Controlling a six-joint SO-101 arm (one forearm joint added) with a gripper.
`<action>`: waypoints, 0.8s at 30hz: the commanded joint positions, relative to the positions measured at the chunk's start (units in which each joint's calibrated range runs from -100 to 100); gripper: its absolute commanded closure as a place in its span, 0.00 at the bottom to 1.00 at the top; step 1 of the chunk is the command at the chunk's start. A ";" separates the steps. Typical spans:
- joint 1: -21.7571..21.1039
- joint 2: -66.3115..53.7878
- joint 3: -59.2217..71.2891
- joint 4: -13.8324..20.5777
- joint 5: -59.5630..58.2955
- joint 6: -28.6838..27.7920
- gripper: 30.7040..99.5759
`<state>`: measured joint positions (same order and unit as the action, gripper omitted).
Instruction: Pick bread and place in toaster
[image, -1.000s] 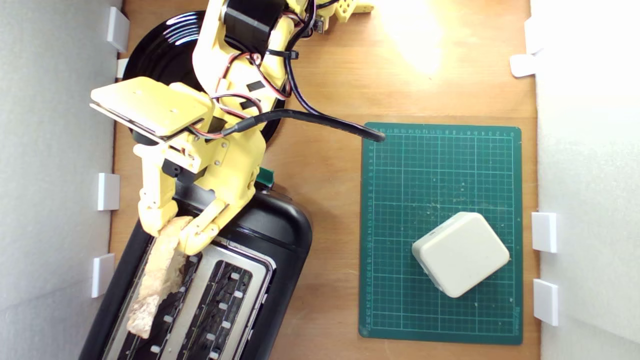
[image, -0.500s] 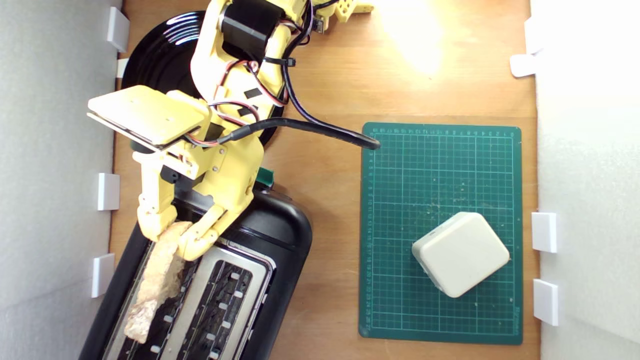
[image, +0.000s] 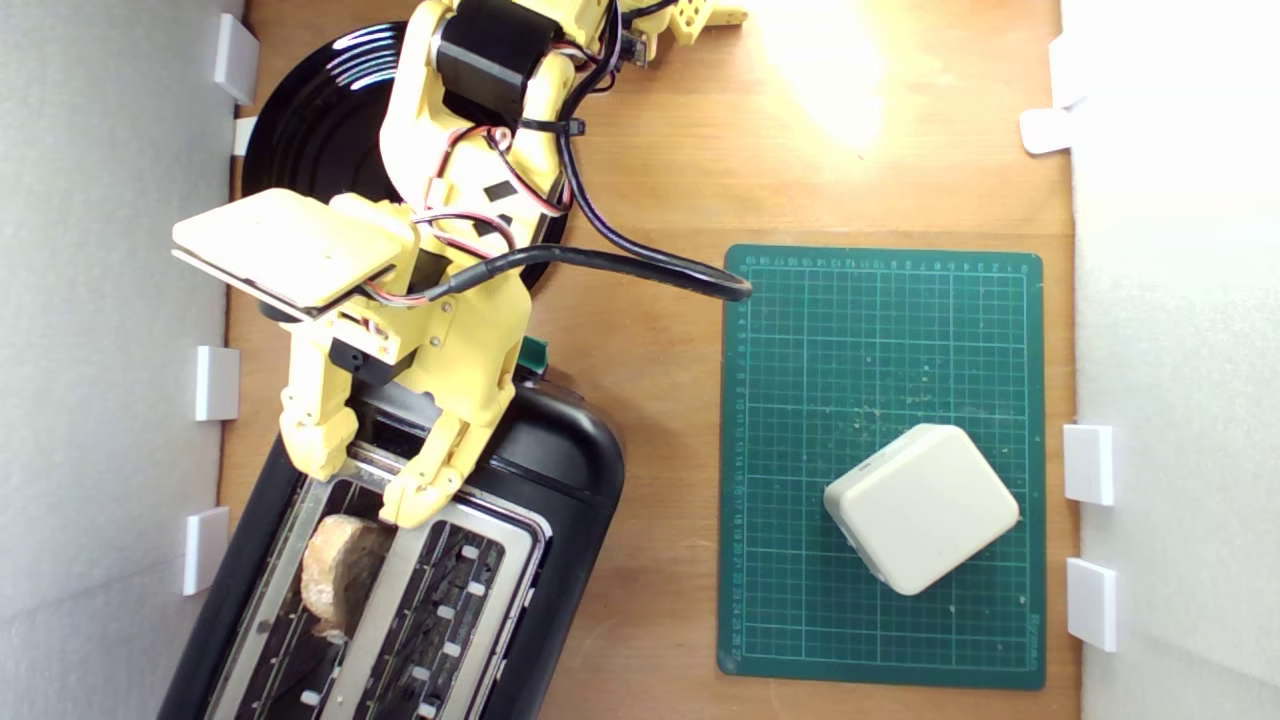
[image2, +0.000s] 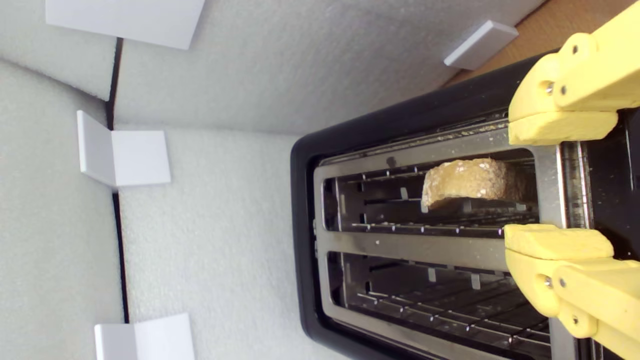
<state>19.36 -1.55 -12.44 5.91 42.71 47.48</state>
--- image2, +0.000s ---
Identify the brown bread slice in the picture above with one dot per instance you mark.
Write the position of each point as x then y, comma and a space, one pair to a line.
465, 180

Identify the black two-slot toaster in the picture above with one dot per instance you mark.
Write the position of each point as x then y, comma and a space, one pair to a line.
400, 245

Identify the white wall clip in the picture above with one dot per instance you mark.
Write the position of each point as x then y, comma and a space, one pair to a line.
125, 20
135, 157
150, 340
480, 45

